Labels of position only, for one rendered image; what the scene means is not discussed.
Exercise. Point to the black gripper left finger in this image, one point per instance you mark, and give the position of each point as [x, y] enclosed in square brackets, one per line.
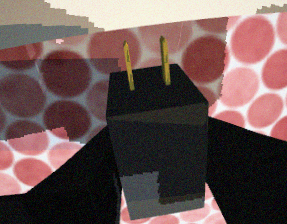
[85, 190]

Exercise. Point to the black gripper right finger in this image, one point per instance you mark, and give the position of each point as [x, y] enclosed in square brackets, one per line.
[247, 173]

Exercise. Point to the black two-prong plug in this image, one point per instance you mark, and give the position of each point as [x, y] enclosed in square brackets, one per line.
[158, 123]

